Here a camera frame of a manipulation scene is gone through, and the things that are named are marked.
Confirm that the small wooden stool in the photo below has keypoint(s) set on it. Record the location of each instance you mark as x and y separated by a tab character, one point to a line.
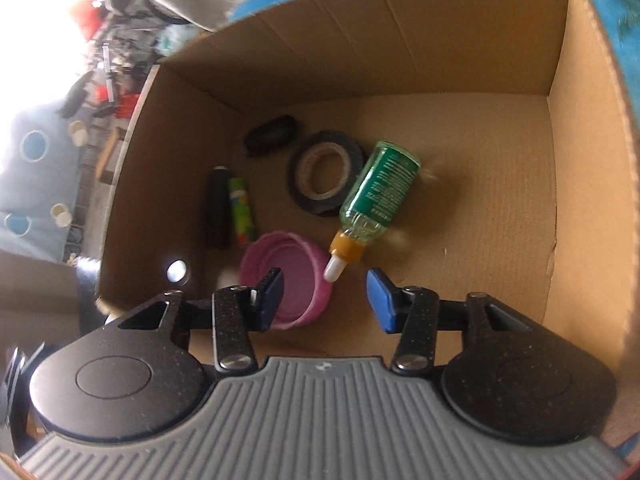
101	172

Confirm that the black electrical tape roll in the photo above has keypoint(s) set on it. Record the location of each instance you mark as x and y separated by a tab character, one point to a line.
322	170

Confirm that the black cylindrical tube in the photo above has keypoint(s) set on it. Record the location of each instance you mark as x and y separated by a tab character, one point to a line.
218	209

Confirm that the wheelchair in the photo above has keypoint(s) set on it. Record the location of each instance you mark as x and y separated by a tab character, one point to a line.
126	38

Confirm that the green dropper bottle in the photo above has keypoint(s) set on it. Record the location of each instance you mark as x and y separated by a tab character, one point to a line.
371	205

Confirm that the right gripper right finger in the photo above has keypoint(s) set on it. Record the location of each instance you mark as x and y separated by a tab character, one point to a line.
497	369

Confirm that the brown cardboard box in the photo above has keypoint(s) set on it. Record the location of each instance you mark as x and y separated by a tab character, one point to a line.
522	115

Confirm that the black oval small object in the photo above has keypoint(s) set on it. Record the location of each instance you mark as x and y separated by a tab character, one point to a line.
271	136

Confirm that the blue patterned cushion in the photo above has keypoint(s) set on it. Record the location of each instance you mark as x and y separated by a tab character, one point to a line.
42	171

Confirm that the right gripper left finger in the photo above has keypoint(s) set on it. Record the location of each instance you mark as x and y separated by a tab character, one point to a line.
152	367

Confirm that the green lip balm tube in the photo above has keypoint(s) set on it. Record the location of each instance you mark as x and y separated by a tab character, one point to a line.
242	217

